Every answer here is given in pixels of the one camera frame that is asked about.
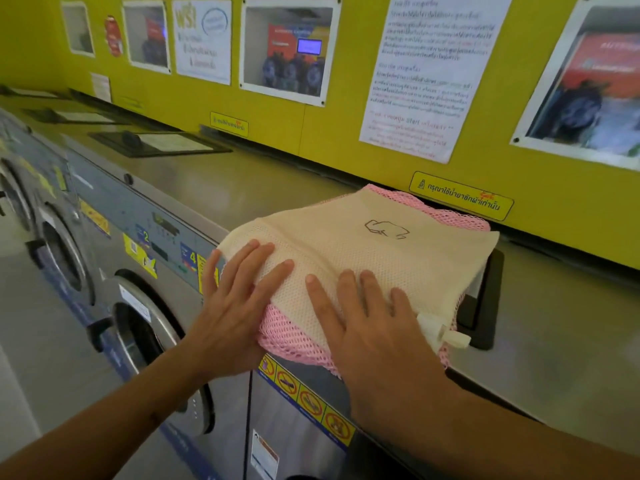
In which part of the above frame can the small red wall sticker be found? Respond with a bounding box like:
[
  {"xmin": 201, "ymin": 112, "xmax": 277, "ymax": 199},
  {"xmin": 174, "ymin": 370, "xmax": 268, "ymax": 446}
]
[{"xmin": 103, "ymin": 14, "xmax": 125, "ymax": 59}]

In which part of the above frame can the white-framed dispenser window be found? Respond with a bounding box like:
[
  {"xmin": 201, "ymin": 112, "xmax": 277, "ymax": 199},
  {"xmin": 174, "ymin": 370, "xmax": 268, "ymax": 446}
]
[
  {"xmin": 59, "ymin": 0, "xmax": 96, "ymax": 59},
  {"xmin": 121, "ymin": 0, "xmax": 172, "ymax": 75},
  {"xmin": 239, "ymin": 0, "xmax": 343, "ymax": 107},
  {"xmin": 509, "ymin": 0, "xmax": 640, "ymax": 173}
]

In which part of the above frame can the small white wall notice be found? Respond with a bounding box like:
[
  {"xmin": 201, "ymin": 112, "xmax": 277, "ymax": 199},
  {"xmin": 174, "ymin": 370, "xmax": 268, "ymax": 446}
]
[{"xmin": 89, "ymin": 72, "xmax": 113, "ymax": 104}]

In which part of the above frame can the pink mesh bag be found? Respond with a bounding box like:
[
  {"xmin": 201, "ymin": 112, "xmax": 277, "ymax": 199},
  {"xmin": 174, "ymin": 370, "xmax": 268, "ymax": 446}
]
[{"xmin": 257, "ymin": 183, "xmax": 493, "ymax": 378}]

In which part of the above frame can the orange chemical dispenser unit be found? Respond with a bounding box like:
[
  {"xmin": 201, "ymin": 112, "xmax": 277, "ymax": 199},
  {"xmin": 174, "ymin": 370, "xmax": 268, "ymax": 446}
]
[
  {"xmin": 261, "ymin": 23, "xmax": 331, "ymax": 97},
  {"xmin": 527, "ymin": 32, "xmax": 640, "ymax": 158},
  {"xmin": 141, "ymin": 17, "xmax": 169, "ymax": 67}
]

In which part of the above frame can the white printed paper notice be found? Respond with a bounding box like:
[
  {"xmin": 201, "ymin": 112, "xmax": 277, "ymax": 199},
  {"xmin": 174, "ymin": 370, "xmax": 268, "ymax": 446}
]
[{"xmin": 359, "ymin": 0, "xmax": 515, "ymax": 165}]

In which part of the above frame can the round steel machine door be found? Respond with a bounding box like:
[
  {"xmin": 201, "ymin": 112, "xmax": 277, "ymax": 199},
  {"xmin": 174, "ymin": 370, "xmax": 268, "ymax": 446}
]
[
  {"xmin": 0, "ymin": 159, "xmax": 37, "ymax": 237},
  {"xmin": 27, "ymin": 203, "xmax": 97, "ymax": 308},
  {"xmin": 87, "ymin": 269, "xmax": 217, "ymax": 438}
]

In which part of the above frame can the yellow number sticker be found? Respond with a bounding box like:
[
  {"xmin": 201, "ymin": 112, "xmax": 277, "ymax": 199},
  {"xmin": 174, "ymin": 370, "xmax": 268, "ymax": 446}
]
[{"xmin": 196, "ymin": 253, "xmax": 221, "ymax": 295}]

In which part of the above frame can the yellow arrow sticker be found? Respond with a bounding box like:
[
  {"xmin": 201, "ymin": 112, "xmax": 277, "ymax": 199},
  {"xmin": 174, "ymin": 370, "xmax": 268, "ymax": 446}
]
[{"xmin": 122, "ymin": 233, "xmax": 159, "ymax": 280}]

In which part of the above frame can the white sign with blue oval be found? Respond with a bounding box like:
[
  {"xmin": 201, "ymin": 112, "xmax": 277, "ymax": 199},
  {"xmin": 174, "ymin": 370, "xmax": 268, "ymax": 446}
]
[{"xmin": 171, "ymin": 0, "xmax": 233, "ymax": 87}]

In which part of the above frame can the white drawer label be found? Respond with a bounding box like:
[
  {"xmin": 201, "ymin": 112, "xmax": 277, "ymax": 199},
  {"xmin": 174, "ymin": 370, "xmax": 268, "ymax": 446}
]
[
  {"xmin": 55, "ymin": 111, "xmax": 116, "ymax": 123},
  {"xmin": 137, "ymin": 133, "xmax": 215, "ymax": 153}
]

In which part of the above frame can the black detergent drawer lid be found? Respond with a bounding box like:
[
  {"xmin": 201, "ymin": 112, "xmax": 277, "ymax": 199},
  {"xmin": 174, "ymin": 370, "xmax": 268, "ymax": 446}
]
[
  {"xmin": 89, "ymin": 130, "xmax": 233, "ymax": 159},
  {"xmin": 0, "ymin": 84, "xmax": 71, "ymax": 101},
  {"xmin": 456, "ymin": 248, "xmax": 505, "ymax": 351},
  {"xmin": 22, "ymin": 107, "xmax": 127, "ymax": 126}
]

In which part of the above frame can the yellow pictogram warning strip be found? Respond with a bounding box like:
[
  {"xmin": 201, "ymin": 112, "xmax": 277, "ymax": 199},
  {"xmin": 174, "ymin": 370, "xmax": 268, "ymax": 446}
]
[{"xmin": 258, "ymin": 354, "xmax": 357, "ymax": 453}]

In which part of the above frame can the yellow warning label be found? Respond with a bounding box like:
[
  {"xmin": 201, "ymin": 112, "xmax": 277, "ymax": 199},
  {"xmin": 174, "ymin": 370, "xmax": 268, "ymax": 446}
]
[
  {"xmin": 209, "ymin": 111, "xmax": 250, "ymax": 139},
  {"xmin": 409, "ymin": 170, "xmax": 515, "ymax": 223}
]

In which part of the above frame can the white red-marked machine label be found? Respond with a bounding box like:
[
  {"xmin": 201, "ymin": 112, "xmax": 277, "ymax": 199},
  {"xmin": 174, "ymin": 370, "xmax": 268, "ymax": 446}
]
[{"xmin": 249, "ymin": 429, "xmax": 281, "ymax": 480}]

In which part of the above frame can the person's right hand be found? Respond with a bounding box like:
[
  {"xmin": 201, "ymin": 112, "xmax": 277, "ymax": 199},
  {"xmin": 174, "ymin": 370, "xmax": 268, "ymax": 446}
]
[{"xmin": 303, "ymin": 268, "xmax": 456, "ymax": 418}]

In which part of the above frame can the stainless steel washing machine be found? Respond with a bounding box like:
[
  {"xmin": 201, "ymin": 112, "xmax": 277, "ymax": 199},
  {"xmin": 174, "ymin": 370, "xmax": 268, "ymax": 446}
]
[
  {"xmin": 0, "ymin": 102, "xmax": 169, "ymax": 325},
  {"xmin": 63, "ymin": 128, "xmax": 361, "ymax": 480},
  {"xmin": 243, "ymin": 229, "xmax": 640, "ymax": 480},
  {"xmin": 0, "ymin": 83, "xmax": 76, "ymax": 241}
]

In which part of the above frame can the person's left hand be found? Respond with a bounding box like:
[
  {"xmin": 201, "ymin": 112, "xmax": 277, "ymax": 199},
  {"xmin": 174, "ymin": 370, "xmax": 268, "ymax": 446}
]
[{"xmin": 181, "ymin": 238, "xmax": 296, "ymax": 381}]

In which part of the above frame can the person's right forearm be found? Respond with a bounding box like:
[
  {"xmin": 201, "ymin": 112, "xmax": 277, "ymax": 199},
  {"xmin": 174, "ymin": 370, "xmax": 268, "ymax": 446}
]
[{"xmin": 347, "ymin": 379, "xmax": 640, "ymax": 480}]

